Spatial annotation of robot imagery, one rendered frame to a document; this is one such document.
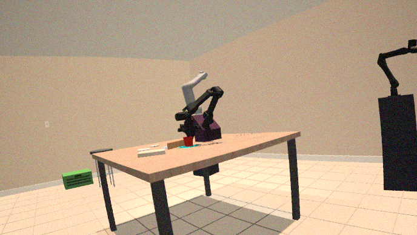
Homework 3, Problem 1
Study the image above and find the tan wooden flat bar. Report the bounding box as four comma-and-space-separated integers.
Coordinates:
167, 140, 185, 150

